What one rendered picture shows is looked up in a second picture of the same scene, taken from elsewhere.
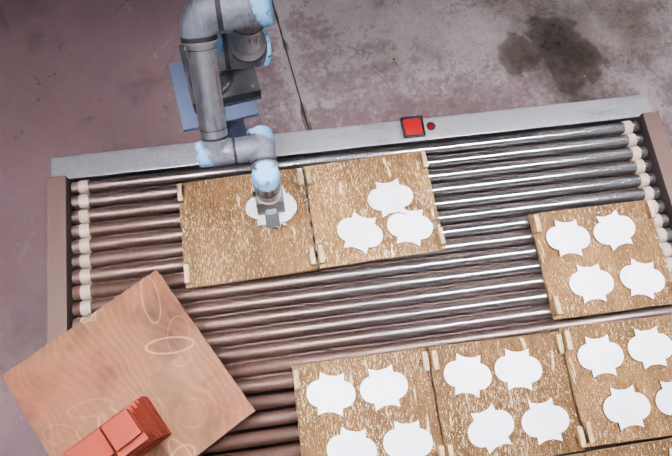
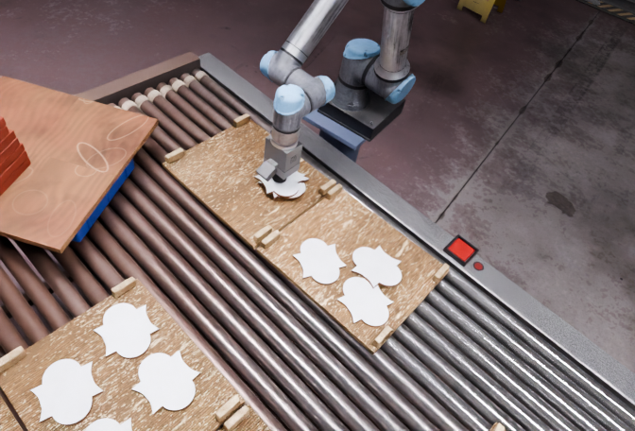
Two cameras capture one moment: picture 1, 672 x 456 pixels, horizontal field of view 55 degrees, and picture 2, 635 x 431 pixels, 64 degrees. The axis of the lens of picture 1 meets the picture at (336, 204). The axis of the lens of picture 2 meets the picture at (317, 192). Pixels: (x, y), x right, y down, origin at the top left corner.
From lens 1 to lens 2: 110 cm
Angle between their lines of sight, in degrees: 34
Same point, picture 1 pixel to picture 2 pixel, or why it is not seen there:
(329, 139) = (382, 195)
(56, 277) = (114, 86)
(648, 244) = not seen: outside the picture
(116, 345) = (70, 125)
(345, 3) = (514, 233)
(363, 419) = (114, 383)
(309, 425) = (77, 330)
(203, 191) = (256, 134)
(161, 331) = (102, 146)
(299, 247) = (264, 221)
